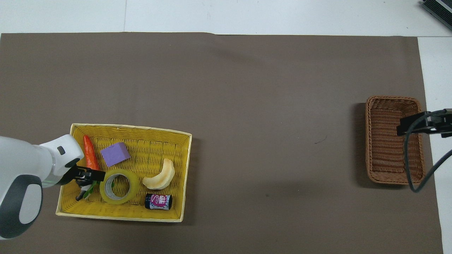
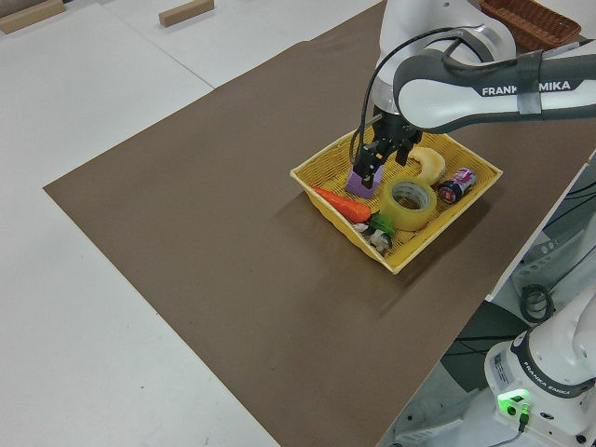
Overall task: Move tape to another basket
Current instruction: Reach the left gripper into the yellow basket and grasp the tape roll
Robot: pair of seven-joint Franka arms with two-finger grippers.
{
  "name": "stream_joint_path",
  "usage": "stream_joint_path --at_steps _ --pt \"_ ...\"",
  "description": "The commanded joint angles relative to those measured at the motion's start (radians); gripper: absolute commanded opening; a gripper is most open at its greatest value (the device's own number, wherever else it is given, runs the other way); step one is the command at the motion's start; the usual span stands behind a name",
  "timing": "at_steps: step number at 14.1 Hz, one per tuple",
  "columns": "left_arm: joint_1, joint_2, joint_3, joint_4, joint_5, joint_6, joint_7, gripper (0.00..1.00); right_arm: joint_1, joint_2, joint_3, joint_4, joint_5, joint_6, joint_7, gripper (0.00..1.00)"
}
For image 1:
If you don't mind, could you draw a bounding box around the brown wicker basket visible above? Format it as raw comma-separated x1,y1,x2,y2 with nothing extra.
365,96,426,185

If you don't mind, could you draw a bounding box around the black cable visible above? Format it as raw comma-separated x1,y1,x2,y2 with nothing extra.
403,109,452,193

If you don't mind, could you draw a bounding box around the yellow tape roll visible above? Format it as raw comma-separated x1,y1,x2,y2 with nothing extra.
99,168,141,205

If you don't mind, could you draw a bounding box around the cream toy melon slice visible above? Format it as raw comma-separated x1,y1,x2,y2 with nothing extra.
142,158,176,190

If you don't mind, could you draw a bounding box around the black stand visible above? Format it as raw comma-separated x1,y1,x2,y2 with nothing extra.
422,0,452,21

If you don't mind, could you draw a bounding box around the orange toy carrot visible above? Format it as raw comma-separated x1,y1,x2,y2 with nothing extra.
83,135,101,199

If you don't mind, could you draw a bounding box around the small dark can pink print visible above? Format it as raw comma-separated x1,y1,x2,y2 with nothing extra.
144,193,173,211

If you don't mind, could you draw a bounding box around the purple foam block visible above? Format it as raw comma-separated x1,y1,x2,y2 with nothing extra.
100,142,131,167

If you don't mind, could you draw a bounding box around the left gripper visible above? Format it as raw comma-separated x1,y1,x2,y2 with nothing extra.
56,158,106,202

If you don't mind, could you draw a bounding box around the yellow woven basket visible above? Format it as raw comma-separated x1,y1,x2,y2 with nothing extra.
55,123,192,223

